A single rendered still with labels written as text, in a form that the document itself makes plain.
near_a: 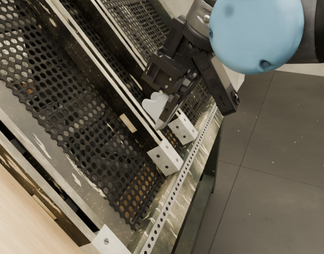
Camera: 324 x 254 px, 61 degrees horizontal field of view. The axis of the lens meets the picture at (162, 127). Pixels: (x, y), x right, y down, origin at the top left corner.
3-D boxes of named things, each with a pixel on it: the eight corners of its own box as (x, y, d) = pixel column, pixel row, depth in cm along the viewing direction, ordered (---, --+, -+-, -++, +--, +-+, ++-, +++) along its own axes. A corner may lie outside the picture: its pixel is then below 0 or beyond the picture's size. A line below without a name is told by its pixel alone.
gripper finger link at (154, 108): (138, 115, 55) (156, 80, 50) (161, 132, 55) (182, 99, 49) (129, 122, 53) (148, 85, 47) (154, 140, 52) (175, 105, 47)
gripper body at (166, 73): (158, 69, 53) (187, 11, 46) (194, 94, 52) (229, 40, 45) (138, 81, 47) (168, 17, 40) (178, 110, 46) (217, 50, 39)
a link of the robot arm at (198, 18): (247, 16, 42) (235, 24, 36) (230, 42, 45) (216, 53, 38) (207, -10, 43) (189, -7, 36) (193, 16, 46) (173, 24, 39)
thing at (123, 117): (132, 133, 103) (137, 130, 101) (118, 116, 102) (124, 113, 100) (135, 129, 106) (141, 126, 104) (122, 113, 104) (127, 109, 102)
